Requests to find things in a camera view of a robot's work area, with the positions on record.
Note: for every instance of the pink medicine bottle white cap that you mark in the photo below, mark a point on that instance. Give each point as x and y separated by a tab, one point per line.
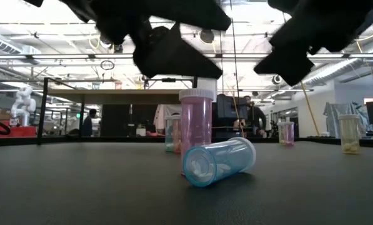
288	134
196	118

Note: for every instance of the black aluminium table frame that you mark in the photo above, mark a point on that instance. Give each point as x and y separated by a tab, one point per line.
111	140

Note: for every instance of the white pillar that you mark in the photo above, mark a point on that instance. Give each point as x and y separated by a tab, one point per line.
209	83

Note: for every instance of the grey tarp cover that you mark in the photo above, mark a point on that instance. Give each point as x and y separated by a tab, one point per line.
331	118

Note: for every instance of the dark screen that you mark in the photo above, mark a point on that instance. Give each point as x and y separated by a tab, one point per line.
225	109

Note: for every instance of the small potted plant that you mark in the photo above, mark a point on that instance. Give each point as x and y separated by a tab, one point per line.
141	132

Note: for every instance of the teal medicine bottle white cap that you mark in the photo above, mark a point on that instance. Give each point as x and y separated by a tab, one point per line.
168	134

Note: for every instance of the white robot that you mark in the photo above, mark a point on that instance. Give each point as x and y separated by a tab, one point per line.
23	103

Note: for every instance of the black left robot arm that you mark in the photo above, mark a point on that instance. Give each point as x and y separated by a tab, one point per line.
33	2

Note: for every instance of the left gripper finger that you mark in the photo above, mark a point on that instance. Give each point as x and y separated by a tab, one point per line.
198	14
173	59

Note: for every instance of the silver air duct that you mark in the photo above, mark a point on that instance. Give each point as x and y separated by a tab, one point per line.
5	45
336	73

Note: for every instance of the person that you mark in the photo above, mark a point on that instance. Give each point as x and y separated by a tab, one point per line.
87	125
161	115
258	117

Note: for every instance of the yellow medicine bottle white cap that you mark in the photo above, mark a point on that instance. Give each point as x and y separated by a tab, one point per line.
139	85
349	134

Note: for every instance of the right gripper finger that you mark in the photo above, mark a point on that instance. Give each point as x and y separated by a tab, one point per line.
286	64
286	4

